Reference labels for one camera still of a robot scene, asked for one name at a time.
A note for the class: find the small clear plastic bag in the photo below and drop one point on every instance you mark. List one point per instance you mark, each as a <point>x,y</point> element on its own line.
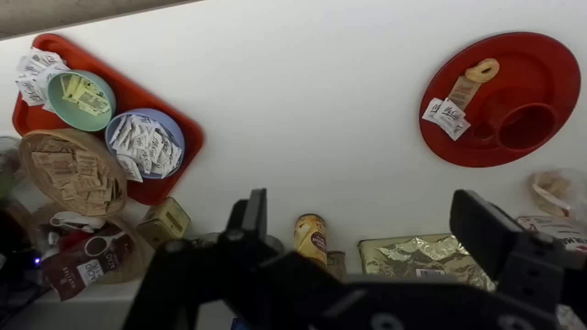
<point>558,194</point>

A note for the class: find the white paper packet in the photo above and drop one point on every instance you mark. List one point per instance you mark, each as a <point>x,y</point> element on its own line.
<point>450,118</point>

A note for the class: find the white sugar packets pile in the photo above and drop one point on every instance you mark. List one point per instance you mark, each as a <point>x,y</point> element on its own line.
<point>35,73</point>

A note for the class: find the gold foil bag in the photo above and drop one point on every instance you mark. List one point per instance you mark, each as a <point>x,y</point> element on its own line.
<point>422,260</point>

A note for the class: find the red round plate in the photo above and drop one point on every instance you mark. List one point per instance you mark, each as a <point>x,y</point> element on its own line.
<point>525,67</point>

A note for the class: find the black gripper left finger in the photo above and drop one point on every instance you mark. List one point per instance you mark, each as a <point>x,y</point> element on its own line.
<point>250,214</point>

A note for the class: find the yellow bottle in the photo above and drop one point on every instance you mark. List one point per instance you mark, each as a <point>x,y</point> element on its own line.
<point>310,238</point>

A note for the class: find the wicker basket with brown packets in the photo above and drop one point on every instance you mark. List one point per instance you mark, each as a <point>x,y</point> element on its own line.
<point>74,175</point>

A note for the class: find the green bowl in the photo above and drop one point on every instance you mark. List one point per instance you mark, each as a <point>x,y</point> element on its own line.
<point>61,104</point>

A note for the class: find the gold tin box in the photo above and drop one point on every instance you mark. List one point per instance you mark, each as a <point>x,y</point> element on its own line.
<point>164,221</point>

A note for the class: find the red plastic tray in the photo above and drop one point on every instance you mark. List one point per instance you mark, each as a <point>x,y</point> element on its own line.
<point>140,98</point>

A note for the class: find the blue bowl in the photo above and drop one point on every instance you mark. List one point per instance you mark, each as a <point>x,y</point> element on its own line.
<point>175,126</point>

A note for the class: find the brown paper packet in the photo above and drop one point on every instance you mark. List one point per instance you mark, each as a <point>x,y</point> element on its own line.
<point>470,84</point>

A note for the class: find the red plastic cup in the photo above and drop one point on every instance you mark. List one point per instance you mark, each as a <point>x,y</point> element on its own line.
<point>527,128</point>

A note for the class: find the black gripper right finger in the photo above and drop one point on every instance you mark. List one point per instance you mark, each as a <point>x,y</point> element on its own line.
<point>488,239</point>

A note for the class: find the wicker basket with coffee packets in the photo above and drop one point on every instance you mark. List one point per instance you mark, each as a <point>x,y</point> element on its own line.
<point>131,260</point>

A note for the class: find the small brown box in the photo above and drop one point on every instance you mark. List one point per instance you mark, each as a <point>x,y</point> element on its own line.
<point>336,263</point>

